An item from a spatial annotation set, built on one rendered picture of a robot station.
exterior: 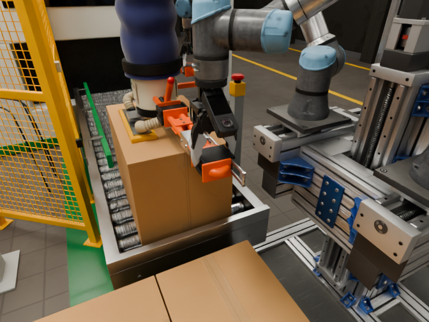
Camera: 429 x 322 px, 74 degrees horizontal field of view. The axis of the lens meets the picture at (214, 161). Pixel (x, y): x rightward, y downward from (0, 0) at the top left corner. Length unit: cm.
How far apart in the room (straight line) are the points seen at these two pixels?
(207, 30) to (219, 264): 85
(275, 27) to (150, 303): 90
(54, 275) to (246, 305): 129
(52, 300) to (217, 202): 112
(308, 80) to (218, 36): 54
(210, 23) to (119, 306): 90
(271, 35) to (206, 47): 13
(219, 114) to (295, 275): 116
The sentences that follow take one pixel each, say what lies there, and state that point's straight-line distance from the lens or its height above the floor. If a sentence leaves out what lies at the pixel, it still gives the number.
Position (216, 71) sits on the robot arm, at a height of 130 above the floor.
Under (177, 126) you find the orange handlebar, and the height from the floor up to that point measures 109.
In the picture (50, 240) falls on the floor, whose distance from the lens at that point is 227.
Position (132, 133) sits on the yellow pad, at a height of 97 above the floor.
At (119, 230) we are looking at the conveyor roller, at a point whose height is 54.
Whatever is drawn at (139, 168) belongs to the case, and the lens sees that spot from 100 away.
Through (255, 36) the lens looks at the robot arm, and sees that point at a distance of 57.
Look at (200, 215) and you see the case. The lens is 122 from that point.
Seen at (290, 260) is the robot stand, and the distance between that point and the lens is 166.
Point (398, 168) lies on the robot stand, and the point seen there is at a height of 104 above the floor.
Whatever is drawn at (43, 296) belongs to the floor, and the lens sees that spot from 197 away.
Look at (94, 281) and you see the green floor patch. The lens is 192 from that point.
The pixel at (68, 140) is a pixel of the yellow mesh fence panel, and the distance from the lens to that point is 169.
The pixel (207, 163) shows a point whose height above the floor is 110.
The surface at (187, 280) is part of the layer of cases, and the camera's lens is 112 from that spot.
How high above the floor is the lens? 145
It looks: 31 degrees down
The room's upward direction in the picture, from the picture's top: straight up
